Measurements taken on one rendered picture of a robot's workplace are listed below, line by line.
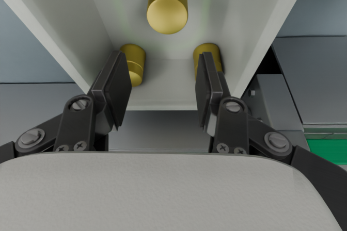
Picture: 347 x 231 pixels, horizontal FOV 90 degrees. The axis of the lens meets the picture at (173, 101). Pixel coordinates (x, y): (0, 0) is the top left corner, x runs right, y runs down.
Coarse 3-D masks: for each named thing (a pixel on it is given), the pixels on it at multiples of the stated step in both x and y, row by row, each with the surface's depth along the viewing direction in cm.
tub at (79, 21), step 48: (48, 0) 12; (96, 0) 17; (144, 0) 17; (192, 0) 17; (240, 0) 15; (288, 0) 10; (48, 48) 13; (96, 48) 19; (144, 48) 23; (192, 48) 23; (240, 48) 16; (144, 96) 22; (192, 96) 22; (240, 96) 19
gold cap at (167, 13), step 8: (152, 0) 13; (160, 0) 13; (168, 0) 13; (176, 0) 13; (184, 0) 14; (152, 8) 13; (160, 8) 13; (168, 8) 13; (176, 8) 13; (184, 8) 13; (152, 16) 14; (160, 16) 14; (168, 16) 14; (176, 16) 14; (184, 16) 14; (152, 24) 15; (160, 24) 15; (168, 24) 15; (176, 24) 15; (184, 24) 15; (160, 32) 15; (168, 32) 15; (176, 32) 15
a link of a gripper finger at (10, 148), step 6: (6, 144) 7; (12, 144) 7; (0, 150) 7; (6, 150) 7; (12, 150) 7; (48, 150) 7; (0, 156) 7; (6, 156) 7; (12, 156) 7; (18, 156) 7; (0, 162) 7
